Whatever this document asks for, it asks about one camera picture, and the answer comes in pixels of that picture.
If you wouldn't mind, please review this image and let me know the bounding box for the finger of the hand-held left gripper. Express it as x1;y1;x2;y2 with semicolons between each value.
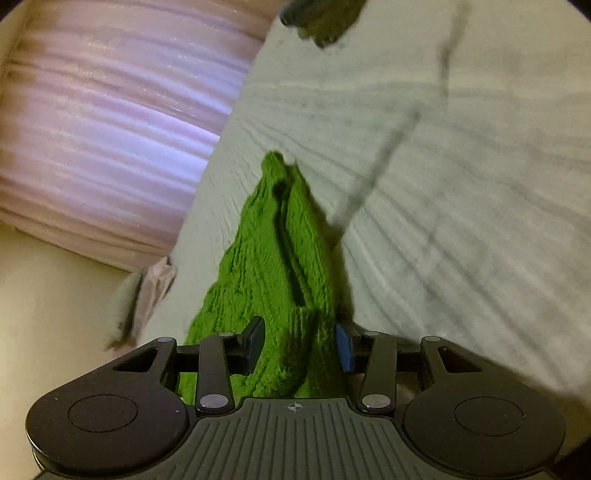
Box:
278;0;321;27

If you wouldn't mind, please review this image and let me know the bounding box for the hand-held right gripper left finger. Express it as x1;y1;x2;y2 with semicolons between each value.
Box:
113;316;267;416

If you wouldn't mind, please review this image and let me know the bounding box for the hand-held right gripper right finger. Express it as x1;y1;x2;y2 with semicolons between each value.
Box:
335;323;483;415

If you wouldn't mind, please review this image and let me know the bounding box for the green knitted sweater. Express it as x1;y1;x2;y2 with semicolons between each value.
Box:
178;150;356;400

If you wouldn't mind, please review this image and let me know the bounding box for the pale pink cloth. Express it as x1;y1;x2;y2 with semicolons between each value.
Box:
134;256;179;335

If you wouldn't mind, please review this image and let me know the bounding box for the striped white bed sheet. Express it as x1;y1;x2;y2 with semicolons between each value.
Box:
139;0;591;402

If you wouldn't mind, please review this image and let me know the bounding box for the pink curtain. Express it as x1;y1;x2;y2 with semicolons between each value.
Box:
0;0;296;273

